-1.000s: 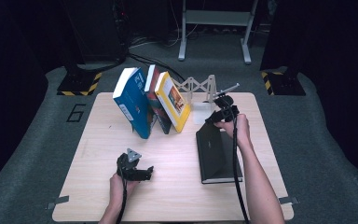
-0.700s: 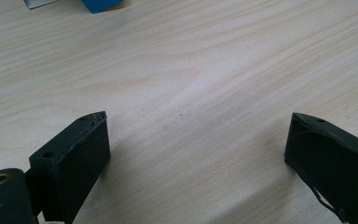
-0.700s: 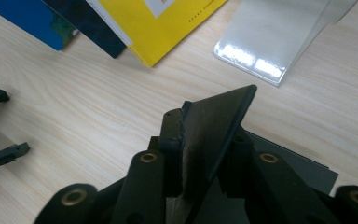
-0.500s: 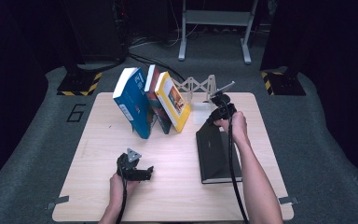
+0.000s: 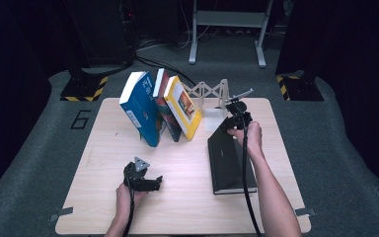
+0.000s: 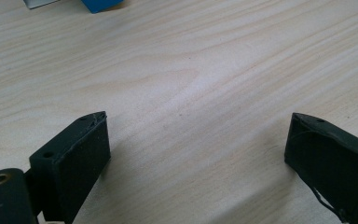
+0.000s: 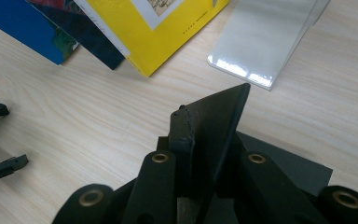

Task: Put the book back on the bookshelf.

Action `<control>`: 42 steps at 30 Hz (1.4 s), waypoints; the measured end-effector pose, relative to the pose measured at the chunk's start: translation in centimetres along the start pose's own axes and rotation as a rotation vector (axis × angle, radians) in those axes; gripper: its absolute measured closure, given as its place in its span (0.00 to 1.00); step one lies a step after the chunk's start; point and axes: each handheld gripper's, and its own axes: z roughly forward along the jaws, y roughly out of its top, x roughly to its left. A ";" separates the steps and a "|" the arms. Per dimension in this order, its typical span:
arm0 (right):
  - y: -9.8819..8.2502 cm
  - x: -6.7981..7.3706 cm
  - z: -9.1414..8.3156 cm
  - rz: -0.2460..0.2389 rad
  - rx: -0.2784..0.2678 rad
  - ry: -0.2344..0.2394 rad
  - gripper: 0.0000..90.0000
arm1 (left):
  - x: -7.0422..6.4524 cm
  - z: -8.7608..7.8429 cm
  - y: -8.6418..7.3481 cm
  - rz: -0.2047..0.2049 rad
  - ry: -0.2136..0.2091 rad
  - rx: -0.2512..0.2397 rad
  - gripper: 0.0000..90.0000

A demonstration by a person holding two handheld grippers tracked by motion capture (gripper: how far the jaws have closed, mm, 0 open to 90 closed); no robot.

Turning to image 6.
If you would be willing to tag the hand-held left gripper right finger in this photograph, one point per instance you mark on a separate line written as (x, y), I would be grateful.
(332, 165)

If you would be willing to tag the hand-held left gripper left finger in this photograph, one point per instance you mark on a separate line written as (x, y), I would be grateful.
(74, 168)

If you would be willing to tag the thick blue book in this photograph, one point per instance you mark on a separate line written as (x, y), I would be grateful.
(101, 4)

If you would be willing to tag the grey expandable metal book rack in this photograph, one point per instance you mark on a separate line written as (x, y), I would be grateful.
(38, 3)

